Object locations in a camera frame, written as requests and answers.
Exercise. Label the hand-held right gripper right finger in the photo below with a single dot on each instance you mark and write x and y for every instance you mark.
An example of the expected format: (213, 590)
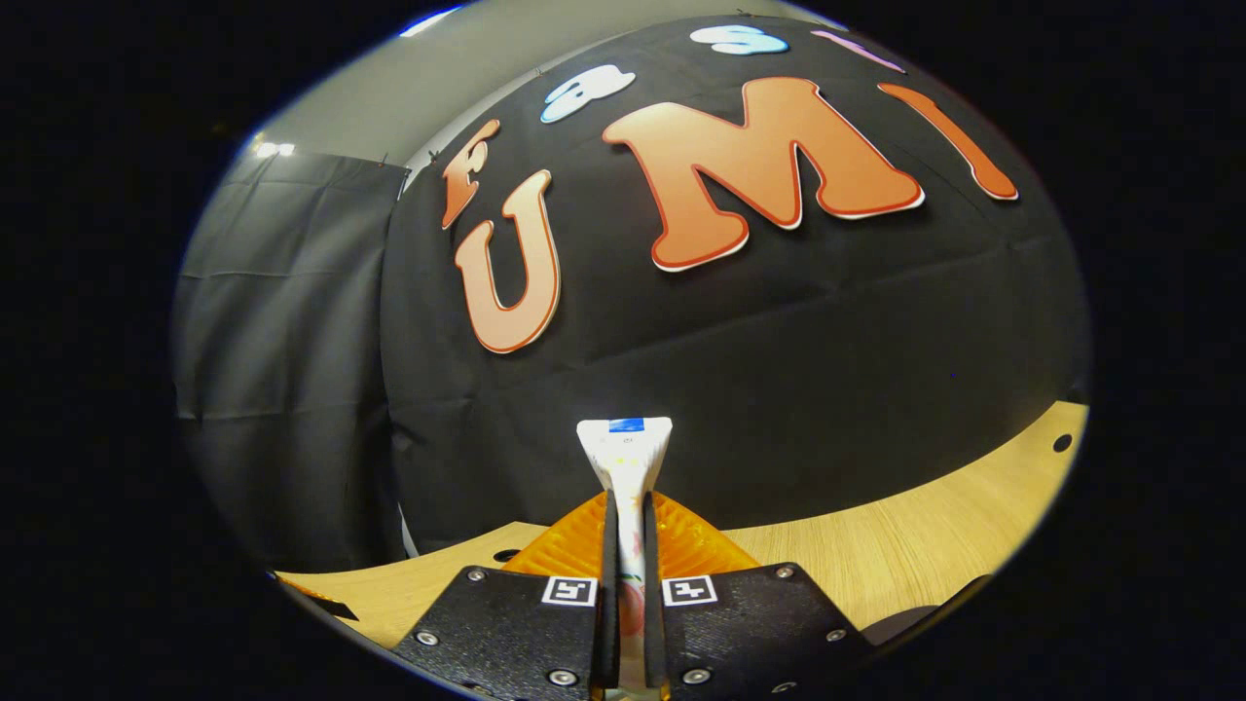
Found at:
(652, 584)

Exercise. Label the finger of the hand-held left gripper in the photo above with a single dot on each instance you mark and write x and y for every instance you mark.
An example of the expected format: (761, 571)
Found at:
(336, 608)

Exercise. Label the black backdrop cloth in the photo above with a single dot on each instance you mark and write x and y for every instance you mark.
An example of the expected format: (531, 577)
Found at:
(827, 341)

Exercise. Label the wooden desktop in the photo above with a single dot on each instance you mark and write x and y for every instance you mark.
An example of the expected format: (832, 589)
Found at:
(925, 526)

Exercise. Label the white toothpaste tube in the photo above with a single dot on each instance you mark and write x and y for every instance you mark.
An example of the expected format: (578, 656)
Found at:
(625, 458)

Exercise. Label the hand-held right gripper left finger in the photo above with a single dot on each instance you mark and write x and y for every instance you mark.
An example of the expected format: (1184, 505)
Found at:
(609, 584)

